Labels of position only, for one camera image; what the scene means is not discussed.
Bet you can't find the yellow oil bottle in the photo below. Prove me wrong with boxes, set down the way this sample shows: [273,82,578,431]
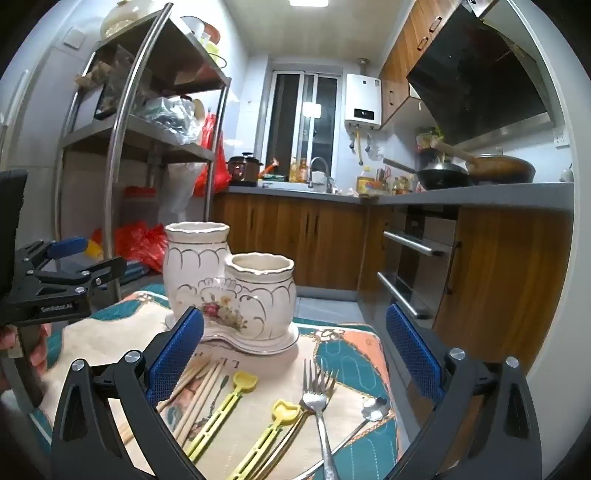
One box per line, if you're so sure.
[356,166,377,197]

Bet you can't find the red plastic bags pile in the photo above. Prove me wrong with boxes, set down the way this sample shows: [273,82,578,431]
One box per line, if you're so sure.
[113,220,169,275]

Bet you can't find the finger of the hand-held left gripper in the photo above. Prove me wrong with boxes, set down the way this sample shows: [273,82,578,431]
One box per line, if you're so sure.
[16,237,89,278]
[28,257,127,296]

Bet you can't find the amber bottle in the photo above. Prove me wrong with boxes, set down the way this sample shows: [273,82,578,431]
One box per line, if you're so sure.
[288,157,310,183]

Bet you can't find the red electric cooker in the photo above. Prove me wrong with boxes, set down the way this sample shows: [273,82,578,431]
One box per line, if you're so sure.
[228,151,263,185]

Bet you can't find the metal fork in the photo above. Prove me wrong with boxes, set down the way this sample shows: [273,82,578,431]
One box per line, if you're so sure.
[259,368,340,467]
[302,359,340,480]

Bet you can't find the black range hood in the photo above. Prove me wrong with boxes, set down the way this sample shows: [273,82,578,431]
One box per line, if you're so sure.
[406,0,555,146]

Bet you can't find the white water heater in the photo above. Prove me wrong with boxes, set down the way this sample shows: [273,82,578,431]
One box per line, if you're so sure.
[344,74,384,130]

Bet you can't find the brown pan with wooden handle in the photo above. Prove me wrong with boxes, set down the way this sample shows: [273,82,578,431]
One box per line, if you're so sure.
[431,141,536,184]

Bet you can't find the yellow plastic utensil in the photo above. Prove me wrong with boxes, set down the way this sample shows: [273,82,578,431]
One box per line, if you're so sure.
[224,399,302,480]
[185,371,258,462]

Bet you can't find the person's left hand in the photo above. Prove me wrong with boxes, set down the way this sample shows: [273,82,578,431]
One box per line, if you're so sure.
[0,322,52,393]

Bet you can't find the wooden base cabinets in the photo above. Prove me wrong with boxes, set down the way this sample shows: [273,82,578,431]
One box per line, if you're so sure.
[210,191,573,370]

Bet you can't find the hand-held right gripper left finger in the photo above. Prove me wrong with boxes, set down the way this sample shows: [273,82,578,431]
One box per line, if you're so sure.
[50,305,206,480]

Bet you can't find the white hanging plastic bag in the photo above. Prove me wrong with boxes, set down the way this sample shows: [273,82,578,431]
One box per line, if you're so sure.
[164,159,206,227]

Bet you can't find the metal shelf rack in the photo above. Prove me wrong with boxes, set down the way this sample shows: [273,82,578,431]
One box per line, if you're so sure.
[55,2,232,296]

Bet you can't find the wooden wall cabinet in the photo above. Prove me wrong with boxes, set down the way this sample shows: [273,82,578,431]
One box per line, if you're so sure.
[379,0,462,130]

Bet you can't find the grey kitchen countertop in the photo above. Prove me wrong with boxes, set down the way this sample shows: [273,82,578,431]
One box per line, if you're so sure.
[226,180,575,213]

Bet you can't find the metal flower-shaped spoon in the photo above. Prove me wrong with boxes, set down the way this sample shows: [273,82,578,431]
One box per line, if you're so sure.
[295,396,389,476]

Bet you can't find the cream ceramic utensil holder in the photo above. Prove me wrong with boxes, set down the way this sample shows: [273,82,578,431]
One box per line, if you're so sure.
[163,222,300,355]

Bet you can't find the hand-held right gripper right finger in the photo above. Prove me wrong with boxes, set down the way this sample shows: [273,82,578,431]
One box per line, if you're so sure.
[385,302,542,480]

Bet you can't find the yellow-green container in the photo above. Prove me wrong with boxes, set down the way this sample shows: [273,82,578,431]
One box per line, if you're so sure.
[202,41,228,69]

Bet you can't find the black wok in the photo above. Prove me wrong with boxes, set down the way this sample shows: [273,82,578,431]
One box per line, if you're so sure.
[382,157,469,191]

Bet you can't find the built-in steel drawer appliance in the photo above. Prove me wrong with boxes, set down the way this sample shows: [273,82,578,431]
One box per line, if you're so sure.
[358,205,462,328]

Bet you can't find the window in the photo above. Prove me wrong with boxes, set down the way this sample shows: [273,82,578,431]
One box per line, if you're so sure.
[265,69,342,176]

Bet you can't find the printed tablecloth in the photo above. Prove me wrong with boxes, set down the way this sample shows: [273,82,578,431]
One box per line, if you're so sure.
[28,281,407,480]

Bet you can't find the stack of bowls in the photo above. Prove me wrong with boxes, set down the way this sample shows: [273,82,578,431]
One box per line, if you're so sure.
[181,16,223,47]

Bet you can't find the metal faucet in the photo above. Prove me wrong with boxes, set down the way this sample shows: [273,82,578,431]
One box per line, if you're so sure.
[308,157,333,193]

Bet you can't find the colourful packet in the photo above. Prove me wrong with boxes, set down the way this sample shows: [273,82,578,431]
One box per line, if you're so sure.
[416,127,446,151]

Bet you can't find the clear plastic bag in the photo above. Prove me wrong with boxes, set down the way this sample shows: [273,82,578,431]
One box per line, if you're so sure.
[139,95,204,146]

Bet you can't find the red hanging plastic bag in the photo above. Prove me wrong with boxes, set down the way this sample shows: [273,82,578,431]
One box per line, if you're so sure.
[194,113,232,197]

